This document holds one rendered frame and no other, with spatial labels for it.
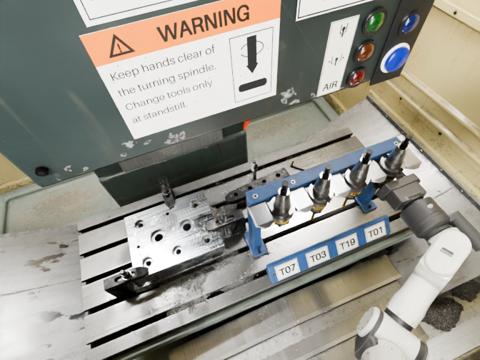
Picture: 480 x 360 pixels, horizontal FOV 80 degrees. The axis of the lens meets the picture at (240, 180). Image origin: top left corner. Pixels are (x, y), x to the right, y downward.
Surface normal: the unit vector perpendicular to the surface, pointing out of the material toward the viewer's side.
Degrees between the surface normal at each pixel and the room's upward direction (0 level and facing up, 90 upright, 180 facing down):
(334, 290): 7
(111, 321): 0
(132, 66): 90
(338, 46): 90
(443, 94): 90
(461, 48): 90
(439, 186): 24
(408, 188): 0
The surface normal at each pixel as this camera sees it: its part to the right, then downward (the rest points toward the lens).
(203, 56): 0.36, 0.76
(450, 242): -0.48, -0.35
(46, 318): 0.32, -0.65
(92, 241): -0.06, -0.56
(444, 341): -0.17, -0.76
